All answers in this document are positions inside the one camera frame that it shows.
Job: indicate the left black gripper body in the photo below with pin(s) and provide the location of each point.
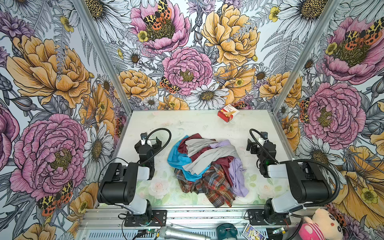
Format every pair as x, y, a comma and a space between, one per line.
148, 144

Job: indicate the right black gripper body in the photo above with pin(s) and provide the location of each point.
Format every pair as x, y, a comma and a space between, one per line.
258, 147

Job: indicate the teal cloth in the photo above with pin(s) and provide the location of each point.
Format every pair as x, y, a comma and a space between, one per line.
177, 160

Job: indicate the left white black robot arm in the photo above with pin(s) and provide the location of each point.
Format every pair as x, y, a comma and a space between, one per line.
118, 186

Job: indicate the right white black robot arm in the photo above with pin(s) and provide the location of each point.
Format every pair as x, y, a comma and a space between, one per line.
307, 185

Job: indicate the lavender cloth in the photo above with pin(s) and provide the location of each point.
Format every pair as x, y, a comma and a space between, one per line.
232, 165

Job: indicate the maroon cloth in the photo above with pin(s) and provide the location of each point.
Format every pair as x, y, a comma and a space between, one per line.
193, 156

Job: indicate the grey cloth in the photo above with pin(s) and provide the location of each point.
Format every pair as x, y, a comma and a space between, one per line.
202, 161

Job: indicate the red plaid cloth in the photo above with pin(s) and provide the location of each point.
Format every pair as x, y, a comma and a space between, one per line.
213, 184

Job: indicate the red white small box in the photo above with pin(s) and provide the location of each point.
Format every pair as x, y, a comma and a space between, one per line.
227, 113

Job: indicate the colourful card pack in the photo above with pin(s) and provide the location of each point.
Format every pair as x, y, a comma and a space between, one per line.
251, 233

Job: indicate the green round container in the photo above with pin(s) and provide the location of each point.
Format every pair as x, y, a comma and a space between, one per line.
227, 231

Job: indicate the pink plush toy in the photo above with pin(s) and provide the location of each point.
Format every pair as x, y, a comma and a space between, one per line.
322, 226

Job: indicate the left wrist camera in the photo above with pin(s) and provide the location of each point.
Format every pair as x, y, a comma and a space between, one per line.
144, 137

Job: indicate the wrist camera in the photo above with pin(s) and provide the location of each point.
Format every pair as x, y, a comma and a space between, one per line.
144, 137
264, 135

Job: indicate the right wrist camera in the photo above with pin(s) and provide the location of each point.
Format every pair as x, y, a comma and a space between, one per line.
264, 135

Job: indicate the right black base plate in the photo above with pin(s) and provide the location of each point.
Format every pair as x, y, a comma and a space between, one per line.
258, 217

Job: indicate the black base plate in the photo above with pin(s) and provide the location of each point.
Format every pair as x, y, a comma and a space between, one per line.
258, 217
157, 218

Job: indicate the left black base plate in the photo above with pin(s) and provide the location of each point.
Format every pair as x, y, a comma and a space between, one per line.
157, 218

